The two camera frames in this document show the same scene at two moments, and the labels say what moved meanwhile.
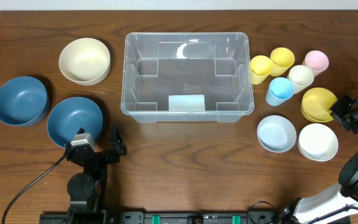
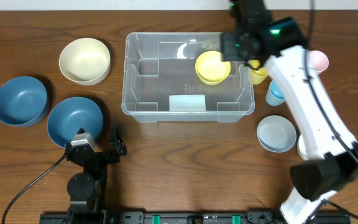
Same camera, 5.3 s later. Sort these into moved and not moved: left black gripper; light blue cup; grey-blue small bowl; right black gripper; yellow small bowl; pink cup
Moved: right black gripper; yellow small bowl
Not moved: left black gripper; grey-blue small bowl; light blue cup; pink cup
